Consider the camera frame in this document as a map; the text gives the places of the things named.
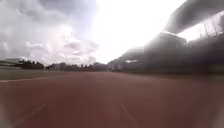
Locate grass field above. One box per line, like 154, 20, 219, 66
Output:
0, 68, 73, 82

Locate red running track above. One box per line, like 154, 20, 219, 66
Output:
0, 70, 224, 128

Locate row of distant trees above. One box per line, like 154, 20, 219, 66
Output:
0, 58, 110, 72

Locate grandstand building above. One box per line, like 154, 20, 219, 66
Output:
107, 0, 224, 76

